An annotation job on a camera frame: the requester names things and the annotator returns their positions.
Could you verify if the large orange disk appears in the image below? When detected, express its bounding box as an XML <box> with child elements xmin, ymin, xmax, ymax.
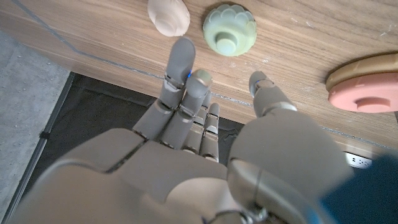
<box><xmin>325</xmin><ymin>52</ymin><xmax>398</xmax><ymax>93</ymax></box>

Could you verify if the black backdrop stand pole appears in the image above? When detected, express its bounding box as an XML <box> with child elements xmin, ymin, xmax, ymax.
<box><xmin>0</xmin><ymin>71</ymin><xmax>75</xmax><ymax>224</ymax></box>

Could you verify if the white power strip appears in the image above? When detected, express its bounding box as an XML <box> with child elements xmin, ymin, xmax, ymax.
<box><xmin>345</xmin><ymin>151</ymin><xmax>373</xmax><ymax>169</ymax></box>

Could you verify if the green disk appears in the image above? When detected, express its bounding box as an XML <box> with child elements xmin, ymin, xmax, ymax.
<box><xmin>203</xmin><ymin>3</ymin><xmax>257</xmax><ymax>57</ymax></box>

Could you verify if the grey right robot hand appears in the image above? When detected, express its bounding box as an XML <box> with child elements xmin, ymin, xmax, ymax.
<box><xmin>6</xmin><ymin>37</ymin><xmax>354</xmax><ymax>224</ymax></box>

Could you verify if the small beige disk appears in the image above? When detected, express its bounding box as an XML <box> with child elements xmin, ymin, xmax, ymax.
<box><xmin>147</xmin><ymin>0</ymin><xmax>191</xmax><ymax>37</ymax></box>

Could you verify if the coral red disk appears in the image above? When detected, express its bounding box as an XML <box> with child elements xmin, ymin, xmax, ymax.
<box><xmin>328</xmin><ymin>73</ymin><xmax>398</xmax><ymax>113</ymax></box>

